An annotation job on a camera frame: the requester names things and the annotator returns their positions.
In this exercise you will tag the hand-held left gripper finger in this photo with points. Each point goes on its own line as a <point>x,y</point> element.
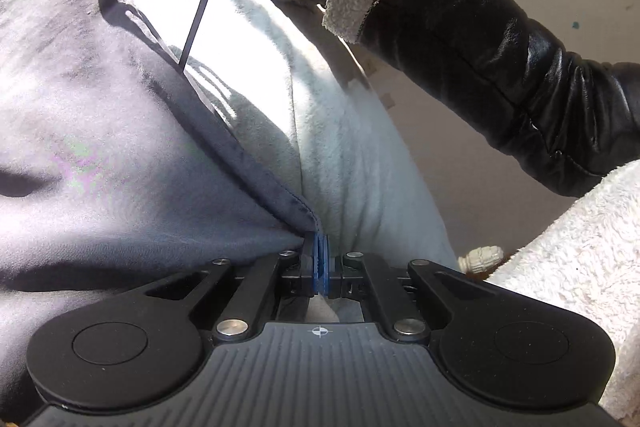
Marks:
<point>326,268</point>
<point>313,268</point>

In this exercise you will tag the grey garment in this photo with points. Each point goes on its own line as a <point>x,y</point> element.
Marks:
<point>115,122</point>

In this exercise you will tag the person's right forearm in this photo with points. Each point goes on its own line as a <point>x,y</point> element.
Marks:
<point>480,42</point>

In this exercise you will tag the white fleece blanket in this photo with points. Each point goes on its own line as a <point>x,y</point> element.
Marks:
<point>345,157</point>

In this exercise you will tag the white ribbed toggle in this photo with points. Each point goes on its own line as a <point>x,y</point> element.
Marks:
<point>482,258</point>

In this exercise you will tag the white fluffy cloth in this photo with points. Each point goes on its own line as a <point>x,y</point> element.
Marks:
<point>575,257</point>

